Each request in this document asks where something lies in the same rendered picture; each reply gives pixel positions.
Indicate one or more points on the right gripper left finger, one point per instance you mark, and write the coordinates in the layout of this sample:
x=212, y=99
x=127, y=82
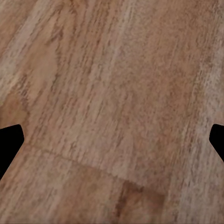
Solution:
x=11, y=140

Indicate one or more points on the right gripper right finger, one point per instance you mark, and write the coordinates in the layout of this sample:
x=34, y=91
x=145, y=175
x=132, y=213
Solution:
x=217, y=139

